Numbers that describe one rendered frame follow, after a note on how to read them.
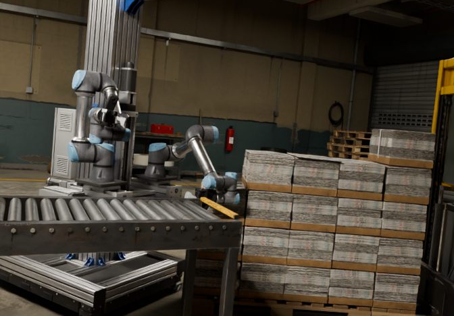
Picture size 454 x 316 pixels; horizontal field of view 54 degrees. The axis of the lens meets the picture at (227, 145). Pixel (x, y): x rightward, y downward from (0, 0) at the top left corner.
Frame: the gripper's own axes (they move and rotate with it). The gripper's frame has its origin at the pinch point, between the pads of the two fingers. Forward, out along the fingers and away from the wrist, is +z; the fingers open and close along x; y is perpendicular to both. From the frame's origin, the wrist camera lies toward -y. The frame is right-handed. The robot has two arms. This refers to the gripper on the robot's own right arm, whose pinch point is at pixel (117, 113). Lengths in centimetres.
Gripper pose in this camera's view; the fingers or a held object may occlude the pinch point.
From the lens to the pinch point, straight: 222.0
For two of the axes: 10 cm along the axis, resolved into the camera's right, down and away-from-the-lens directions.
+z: 5.4, 1.0, -8.3
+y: -2.1, 9.8, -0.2
